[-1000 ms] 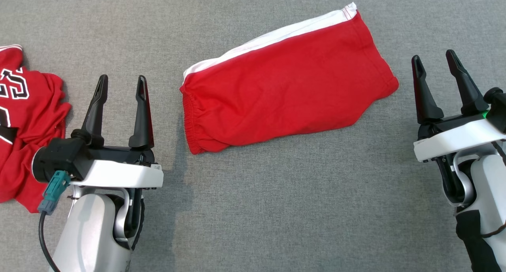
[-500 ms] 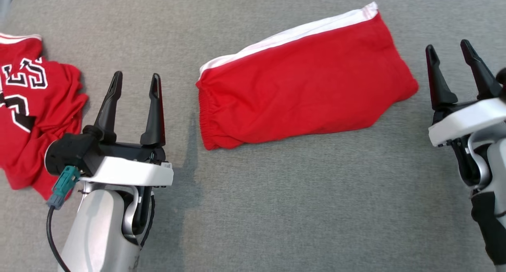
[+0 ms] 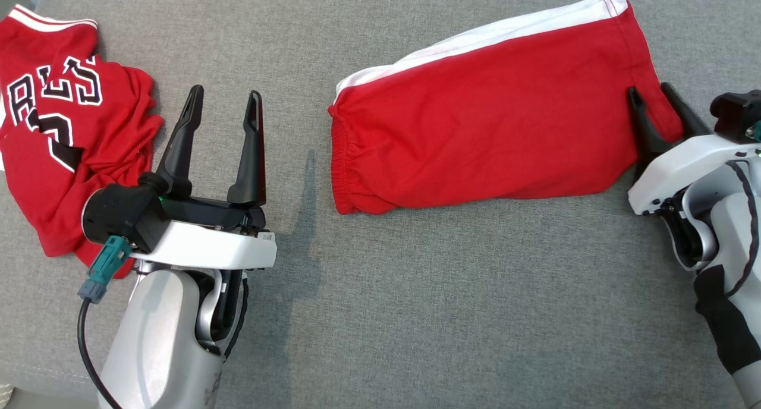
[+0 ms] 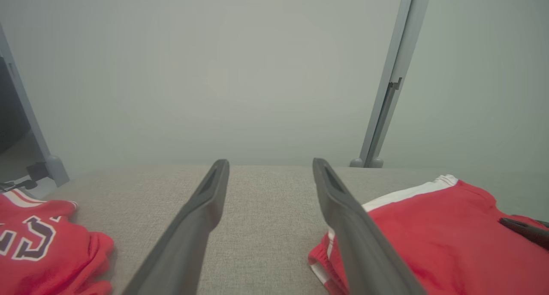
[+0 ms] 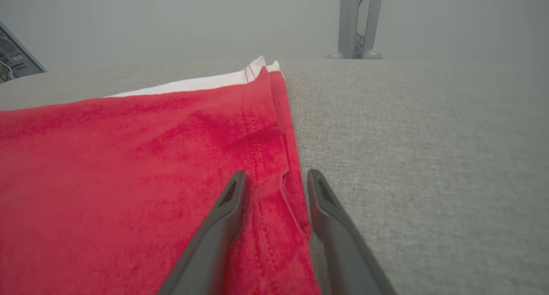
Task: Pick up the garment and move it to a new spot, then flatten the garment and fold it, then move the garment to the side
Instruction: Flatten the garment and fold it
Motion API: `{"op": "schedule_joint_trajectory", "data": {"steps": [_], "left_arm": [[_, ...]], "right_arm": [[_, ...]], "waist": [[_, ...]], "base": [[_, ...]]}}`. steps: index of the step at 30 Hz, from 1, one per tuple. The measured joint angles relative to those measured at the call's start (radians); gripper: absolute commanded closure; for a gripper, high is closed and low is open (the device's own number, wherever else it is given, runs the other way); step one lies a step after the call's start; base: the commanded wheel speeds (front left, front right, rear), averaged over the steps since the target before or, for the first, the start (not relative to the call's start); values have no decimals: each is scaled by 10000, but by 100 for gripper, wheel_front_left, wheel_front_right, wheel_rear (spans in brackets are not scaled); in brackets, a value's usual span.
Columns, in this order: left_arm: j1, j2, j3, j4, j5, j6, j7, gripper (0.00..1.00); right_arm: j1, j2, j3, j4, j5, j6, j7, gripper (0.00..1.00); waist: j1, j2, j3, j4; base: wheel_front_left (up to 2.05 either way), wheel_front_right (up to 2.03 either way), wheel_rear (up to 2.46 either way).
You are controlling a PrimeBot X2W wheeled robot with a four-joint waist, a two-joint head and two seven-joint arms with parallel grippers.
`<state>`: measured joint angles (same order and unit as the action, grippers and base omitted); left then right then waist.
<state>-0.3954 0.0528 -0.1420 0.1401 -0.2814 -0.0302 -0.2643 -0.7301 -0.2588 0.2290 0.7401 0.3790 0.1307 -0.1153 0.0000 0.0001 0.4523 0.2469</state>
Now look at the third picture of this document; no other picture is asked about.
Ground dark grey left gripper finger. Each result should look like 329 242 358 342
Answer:
227 90 267 206
143 85 205 199

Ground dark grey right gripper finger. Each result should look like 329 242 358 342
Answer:
661 82 713 143
628 86 674 167

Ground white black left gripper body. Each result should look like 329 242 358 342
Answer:
130 196 278 272

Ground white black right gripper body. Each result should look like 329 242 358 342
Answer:
628 134 761 215

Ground red basketball jersey white trim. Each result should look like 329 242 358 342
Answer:
0 4 165 279

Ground red shorts with white stripe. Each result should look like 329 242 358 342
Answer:
328 0 684 216

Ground grey fabric sofa cushion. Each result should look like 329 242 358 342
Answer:
0 0 761 409

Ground teal plug black cable left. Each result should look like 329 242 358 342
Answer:
76 235 133 409

